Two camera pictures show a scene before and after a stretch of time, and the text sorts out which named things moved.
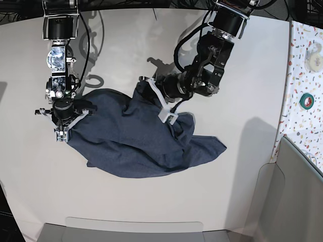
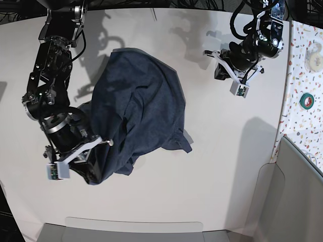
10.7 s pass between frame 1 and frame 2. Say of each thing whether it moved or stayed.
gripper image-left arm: moved
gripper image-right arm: moved
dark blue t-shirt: moved
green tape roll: stayed
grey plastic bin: stayed
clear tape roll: stayed
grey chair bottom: stayed
